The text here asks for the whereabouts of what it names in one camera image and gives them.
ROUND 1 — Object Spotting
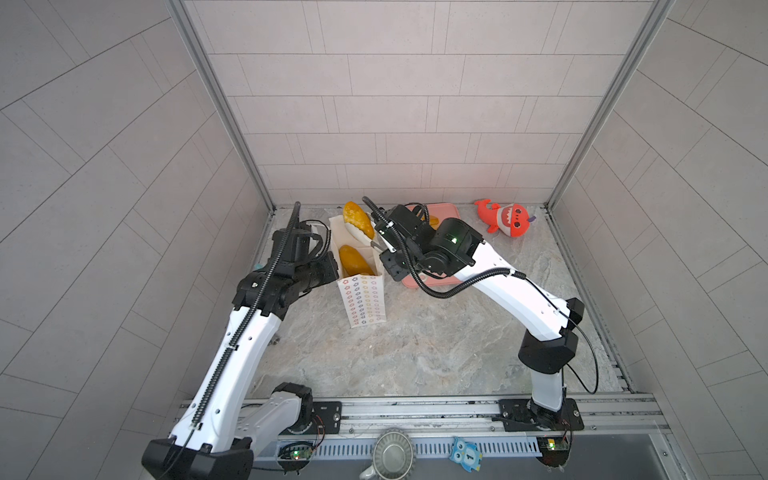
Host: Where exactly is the small bread roll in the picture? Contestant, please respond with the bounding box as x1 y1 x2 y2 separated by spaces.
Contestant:
342 201 371 225

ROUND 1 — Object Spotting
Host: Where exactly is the long oval bread loaf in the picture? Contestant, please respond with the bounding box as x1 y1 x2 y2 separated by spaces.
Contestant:
338 245 376 277

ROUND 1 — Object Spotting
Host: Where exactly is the white printed paper bag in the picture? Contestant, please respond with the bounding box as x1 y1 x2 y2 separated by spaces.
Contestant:
329 215 386 328

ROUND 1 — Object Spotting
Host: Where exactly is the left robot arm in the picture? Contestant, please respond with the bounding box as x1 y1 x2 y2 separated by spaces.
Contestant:
141 213 338 479

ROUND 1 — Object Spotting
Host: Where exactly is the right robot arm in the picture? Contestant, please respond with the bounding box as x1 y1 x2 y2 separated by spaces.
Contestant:
342 198 584 431

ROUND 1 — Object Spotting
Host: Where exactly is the pink plastic tray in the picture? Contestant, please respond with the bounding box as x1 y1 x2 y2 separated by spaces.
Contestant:
402 203 460 289

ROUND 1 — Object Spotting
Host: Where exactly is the red shark plush toy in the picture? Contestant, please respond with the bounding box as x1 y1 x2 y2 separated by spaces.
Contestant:
474 199 536 238

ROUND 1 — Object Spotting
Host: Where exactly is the left circuit board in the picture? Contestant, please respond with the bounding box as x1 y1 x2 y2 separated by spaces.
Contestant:
278 441 316 462

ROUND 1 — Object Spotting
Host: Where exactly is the circuit board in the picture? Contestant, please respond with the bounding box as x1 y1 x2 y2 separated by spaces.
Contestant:
278 441 316 462
536 436 570 468

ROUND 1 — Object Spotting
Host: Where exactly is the metal fluted tart mould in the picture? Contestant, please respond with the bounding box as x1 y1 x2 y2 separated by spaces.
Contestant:
359 429 415 480

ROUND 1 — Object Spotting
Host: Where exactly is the blue owl figure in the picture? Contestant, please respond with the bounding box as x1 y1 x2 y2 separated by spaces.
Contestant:
450 437 483 472

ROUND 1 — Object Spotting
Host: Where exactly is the right circuit board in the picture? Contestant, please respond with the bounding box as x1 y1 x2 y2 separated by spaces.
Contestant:
536 436 570 468

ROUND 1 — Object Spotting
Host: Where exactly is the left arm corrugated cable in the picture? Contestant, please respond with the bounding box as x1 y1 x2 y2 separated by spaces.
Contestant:
155 201 302 480

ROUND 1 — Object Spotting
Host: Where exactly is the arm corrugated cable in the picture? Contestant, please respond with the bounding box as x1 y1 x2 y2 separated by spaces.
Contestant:
155 201 302 480
361 195 601 396

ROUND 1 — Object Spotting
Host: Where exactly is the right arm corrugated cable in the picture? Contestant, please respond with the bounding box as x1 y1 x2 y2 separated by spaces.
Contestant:
361 195 601 396

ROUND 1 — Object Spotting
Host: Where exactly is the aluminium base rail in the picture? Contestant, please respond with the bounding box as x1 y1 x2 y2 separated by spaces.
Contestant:
173 392 670 445

